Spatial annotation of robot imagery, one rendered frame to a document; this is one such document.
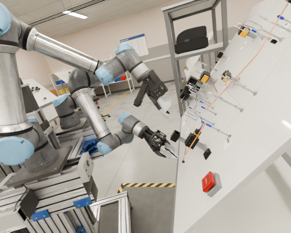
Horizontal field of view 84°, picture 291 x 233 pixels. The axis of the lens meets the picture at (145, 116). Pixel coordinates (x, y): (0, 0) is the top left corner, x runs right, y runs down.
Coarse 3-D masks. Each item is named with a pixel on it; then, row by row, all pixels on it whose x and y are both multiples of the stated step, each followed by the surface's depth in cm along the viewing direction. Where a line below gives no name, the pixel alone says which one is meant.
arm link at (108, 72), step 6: (114, 60) 66; (120, 60) 65; (102, 66) 65; (108, 66) 65; (114, 66) 65; (120, 66) 66; (96, 72) 65; (102, 72) 64; (108, 72) 65; (114, 72) 65; (120, 72) 67; (102, 78) 64; (108, 78) 65; (114, 78) 67; (108, 84) 68
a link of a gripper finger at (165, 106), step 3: (159, 99) 69; (162, 99) 69; (159, 102) 69; (162, 102) 69; (165, 102) 68; (168, 102) 68; (162, 105) 69; (165, 105) 68; (168, 105) 68; (162, 108) 68; (165, 108) 68; (168, 108) 68; (162, 111) 68; (165, 111) 68; (162, 114) 69; (165, 114) 68; (168, 117) 69
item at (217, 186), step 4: (216, 176) 52; (216, 180) 51; (220, 180) 52; (216, 184) 50; (220, 184) 50; (212, 188) 51; (216, 188) 50; (220, 188) 49; (208, 192) 52; (212, 192) 51; (216, 192) 50
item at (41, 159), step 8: (48, 144) 78; (40, 152) 73; (48, 152) 76; (56, 152) 80; (32, 160) 72; (40, 160) 73; (48, 160) 75; (24, 168) 73; (32, 168) 72; (40, 168) 73
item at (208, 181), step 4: (208, 172) 54; (212, 172) 54; (208, 176) 53; (212, 176) 52; (204, 180) 54; (208, 180) 52; (212, 180) 50; (204, 184) 53; (208, 184) 51; (212, 184) 50; (204, 188) 52; (208, 188) 51
